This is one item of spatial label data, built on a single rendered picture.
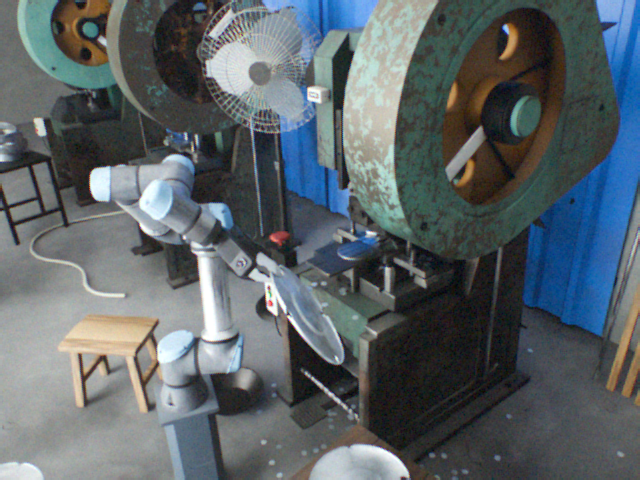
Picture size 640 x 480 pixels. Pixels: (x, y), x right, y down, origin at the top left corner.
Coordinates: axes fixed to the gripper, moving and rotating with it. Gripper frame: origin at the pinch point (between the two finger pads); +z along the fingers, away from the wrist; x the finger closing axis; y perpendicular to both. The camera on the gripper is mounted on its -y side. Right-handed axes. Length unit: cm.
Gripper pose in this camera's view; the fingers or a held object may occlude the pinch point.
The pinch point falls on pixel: (275, 277)
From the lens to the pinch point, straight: 131.9
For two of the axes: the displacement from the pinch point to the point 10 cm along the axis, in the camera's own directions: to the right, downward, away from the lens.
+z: 7.0, 5.0, 5.1
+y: -3.2, -4.2, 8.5
